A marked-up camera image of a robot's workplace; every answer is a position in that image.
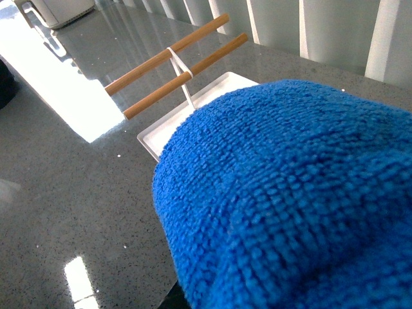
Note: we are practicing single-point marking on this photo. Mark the wooden rack rod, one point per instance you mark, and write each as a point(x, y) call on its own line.
point(166, 54)
point(180, 80)

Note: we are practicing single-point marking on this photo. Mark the white towel rack base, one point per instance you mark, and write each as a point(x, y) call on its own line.
point(156, 136)

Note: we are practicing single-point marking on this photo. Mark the blue microfiber cloth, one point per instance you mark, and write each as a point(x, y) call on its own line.
point(289, 194)

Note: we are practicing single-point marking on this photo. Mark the white appliance on counter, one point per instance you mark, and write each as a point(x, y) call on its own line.
point(57, 13)

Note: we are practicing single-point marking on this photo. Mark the upper wooden rack rod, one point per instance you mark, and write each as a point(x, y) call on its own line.
point(166, 54)

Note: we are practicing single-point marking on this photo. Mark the white pleated curtain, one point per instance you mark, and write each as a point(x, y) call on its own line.
point(372, 38)

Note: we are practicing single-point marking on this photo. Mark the lower wooden rack rod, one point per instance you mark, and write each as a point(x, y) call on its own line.
point(180, 80)

